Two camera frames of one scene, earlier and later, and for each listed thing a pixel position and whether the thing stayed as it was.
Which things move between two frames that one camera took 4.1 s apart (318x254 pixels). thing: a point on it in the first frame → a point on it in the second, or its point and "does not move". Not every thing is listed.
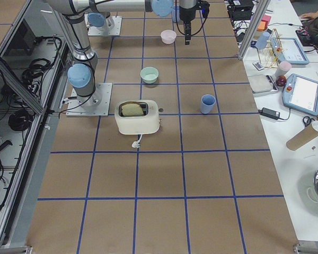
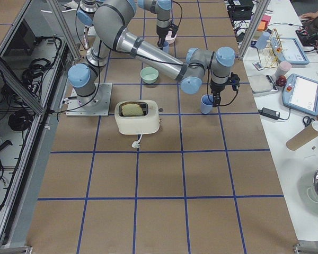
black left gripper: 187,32 → 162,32
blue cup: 208,102 does not move
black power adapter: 270,113 does not move
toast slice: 130,109 does not move
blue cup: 174,14 → 165,47
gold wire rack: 269,53 does not move
